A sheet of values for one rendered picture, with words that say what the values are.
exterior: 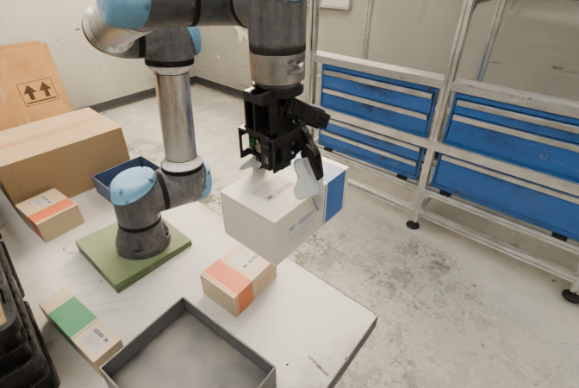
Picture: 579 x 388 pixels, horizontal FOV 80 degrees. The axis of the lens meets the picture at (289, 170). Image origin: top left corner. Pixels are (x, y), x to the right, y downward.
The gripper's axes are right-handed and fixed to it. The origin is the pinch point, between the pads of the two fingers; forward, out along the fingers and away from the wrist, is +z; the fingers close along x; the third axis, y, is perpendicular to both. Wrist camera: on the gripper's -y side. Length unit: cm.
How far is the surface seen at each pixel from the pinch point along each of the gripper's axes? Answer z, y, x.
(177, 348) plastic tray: 35.3, 21.1, -13.0
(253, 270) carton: 33.3, -3.1, -14.2
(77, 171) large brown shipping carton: 32, 6, -94
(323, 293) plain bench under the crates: 40.8, -13.7, 0.5
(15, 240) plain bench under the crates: 41, 32, -84
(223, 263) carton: 33.3, 0.4, -21.9
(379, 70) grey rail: 20, -138, -51
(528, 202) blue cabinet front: 68, -139, 35
